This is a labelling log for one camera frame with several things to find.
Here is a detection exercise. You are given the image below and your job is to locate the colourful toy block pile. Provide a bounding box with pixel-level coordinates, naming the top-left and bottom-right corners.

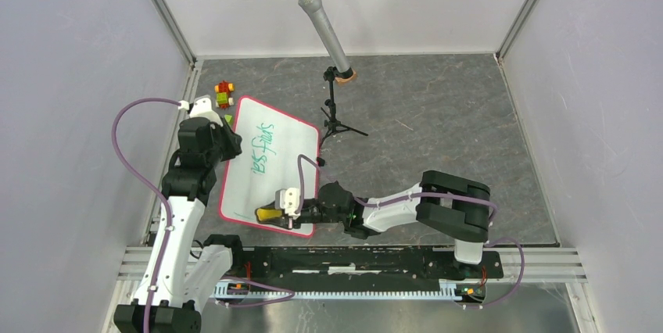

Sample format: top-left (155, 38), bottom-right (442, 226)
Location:
top-left (214, 81), bottom-right (235, 109)

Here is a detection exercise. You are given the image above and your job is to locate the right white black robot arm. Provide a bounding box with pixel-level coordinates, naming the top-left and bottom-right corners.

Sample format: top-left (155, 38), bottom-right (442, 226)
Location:
top-left (255, 170), bottom-right (496, 277)

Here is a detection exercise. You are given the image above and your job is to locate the brown wooden block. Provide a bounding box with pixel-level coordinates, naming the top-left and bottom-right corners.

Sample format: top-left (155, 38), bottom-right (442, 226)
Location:
top-left (335, 71), bottom-right (357, 86)

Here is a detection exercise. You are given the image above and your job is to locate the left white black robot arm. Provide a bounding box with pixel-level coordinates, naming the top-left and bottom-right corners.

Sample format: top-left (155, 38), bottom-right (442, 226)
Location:
top-left (113, 117), bottom-right (245, 332)

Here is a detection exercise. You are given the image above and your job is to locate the grey microphone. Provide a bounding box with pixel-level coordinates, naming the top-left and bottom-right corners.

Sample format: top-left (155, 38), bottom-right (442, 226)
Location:
top-left (297, 0), bottom-right (368, 147)

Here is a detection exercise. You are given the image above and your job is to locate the white slotted cable duct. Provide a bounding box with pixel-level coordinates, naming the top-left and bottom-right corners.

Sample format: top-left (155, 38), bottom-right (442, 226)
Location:
top-left (208, 280), bottom-right (486, 303)

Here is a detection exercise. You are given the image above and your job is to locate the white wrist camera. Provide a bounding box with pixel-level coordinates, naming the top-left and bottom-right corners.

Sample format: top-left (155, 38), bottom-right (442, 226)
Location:
top-left (178, 95), bottom-right (224, 126)
top-left (274, 188), bottom-right (301, 218)

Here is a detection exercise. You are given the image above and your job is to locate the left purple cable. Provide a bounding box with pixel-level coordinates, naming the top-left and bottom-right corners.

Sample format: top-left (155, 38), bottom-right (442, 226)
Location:
top-left (111, 97), bottom-right (190, 333)

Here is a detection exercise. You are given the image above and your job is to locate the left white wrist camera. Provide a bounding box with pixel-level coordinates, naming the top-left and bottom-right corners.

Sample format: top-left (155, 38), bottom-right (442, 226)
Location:
top-left (178, 95), bottom-right (224, 126)

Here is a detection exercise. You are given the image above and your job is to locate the yellow eraser block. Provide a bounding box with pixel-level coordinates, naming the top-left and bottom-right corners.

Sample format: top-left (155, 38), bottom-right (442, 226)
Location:
top-left (256, 208), bottom-right (283, 223)

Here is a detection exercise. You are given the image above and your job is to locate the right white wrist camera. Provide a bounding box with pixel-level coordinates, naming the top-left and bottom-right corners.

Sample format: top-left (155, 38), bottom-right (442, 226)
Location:
top-left (274, 188), bottom-right (301, 218)

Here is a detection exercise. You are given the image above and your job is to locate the pink framed whiteboard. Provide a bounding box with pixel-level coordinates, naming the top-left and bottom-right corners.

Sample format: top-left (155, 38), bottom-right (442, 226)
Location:
top-left (218, 96), bottom-right (320, 238)

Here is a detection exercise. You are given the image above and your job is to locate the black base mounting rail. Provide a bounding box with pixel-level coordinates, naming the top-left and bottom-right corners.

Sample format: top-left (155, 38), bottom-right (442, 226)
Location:
top-left (229, 245), bottom-right (504, 292)

